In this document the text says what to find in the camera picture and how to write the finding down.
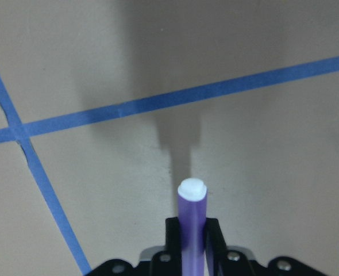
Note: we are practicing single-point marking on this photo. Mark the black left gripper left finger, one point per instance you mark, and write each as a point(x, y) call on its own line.
point(168, 261)

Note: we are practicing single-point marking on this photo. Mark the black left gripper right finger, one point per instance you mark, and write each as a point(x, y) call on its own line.
point(222, 259)

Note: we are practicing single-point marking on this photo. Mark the purple highlighter pen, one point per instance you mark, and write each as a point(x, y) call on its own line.
point(192, 203)

